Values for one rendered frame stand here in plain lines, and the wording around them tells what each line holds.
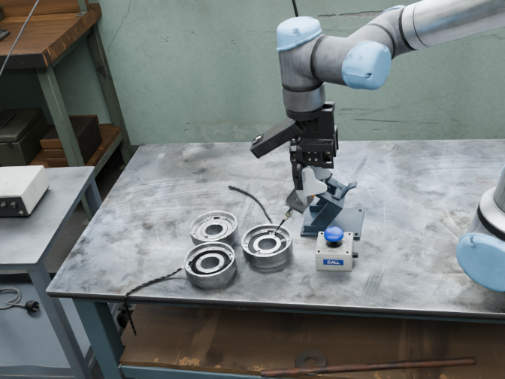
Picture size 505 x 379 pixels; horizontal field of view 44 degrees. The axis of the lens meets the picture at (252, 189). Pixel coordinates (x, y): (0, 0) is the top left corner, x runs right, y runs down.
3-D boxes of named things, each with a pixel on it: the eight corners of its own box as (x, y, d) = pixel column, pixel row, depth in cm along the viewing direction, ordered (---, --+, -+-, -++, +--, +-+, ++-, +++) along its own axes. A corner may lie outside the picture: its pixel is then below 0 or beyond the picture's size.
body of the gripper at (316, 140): (334, 173, 114) (329, 115, 107) (288, 171, 116) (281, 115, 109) (339, 151, 120) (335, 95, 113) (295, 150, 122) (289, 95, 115)
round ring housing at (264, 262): (289, 272, 124) (287, 256, 122) (239, 270, 127) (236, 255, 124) (297, 239, 133) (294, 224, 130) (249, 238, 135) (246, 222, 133)
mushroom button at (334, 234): (324, 256, 123) (322, 237, 120) (325, 244, 126) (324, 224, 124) (343, 257, 122) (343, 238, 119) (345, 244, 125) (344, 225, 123)
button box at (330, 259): (316, 271, 124) (314, 252, 121) (320, 247, 129) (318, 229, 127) (357, 272, 122) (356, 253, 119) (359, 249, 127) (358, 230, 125)
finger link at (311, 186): (327, 213, 119) (325, 170, 115) (297, 211, 121) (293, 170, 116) (329, 204, 122) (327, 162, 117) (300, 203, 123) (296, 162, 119)
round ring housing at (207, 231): (196, 225, 141) (193, 211, 139) (242, 223, 140) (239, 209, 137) (188, 256, 133) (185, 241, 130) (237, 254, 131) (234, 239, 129)
